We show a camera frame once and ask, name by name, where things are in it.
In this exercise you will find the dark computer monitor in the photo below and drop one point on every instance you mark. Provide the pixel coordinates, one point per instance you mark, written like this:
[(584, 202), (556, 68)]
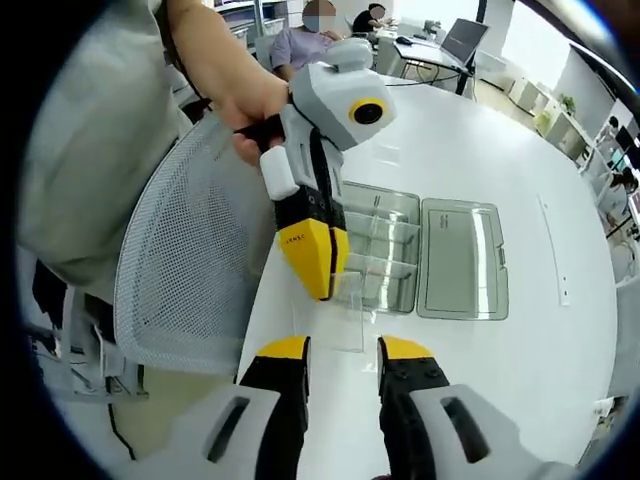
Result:
[(465, 40)]

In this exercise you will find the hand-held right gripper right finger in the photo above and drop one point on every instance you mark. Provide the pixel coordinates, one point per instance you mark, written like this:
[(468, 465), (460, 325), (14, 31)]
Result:
[(450, 435)]

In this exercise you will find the person's left hand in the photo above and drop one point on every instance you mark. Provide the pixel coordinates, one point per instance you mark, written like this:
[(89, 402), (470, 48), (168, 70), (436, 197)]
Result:
[(250, 102)]

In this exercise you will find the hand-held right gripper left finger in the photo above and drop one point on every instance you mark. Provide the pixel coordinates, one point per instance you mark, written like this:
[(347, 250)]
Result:
[(225, 435)]

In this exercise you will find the person's grey shirt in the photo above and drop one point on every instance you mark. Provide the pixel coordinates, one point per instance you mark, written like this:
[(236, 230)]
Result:
[(90, 150)]

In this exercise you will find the white low shelf unit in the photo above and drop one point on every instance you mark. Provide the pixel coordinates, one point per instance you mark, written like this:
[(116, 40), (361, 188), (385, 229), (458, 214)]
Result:
[(565, 135)]

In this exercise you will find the white mesh office chair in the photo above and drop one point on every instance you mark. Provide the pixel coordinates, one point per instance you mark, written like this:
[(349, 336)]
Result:
[(190, 250)]

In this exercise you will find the clear plastic guide fixture box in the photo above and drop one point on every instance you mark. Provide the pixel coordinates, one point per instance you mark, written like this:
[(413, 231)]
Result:
[(460, 260)]

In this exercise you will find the black monitor stand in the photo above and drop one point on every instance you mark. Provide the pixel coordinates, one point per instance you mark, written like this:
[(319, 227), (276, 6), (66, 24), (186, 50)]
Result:
[(465, 77)]

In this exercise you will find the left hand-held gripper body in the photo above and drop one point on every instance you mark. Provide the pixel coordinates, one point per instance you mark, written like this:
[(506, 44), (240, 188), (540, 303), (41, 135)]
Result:
[(330, 90)]

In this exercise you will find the clear plastic divider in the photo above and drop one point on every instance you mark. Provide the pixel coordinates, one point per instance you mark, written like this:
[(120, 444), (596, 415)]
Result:
[(345, 320)]

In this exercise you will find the potted green plant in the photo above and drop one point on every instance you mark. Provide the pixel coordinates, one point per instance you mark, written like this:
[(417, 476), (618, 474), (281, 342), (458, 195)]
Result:
[(567, 104)]

